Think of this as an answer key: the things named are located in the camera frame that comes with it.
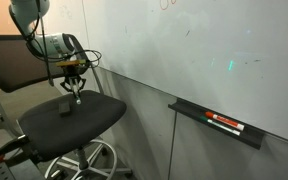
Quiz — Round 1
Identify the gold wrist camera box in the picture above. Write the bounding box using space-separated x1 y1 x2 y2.
55 59 87 68

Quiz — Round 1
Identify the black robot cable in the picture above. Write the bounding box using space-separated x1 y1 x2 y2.
23 0 102 87

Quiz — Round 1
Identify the large whiteboard panel with tray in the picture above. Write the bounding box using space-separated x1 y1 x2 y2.
82 0 288 146

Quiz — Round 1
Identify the black marker on tray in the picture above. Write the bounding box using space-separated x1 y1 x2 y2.
199 115 242 137

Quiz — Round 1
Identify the red whiteboard marker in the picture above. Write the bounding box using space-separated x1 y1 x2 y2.
205 111 246 132

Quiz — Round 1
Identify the black mesh office chair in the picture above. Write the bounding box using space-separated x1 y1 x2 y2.
0 34 135 180

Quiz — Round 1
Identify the black marker tray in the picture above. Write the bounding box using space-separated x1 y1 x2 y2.
167 97 266 150

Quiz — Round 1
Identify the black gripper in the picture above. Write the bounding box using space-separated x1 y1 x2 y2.
59 65 87 98

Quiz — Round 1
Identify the whiteboard panel without tray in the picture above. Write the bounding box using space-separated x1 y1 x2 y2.
40 0 97 68

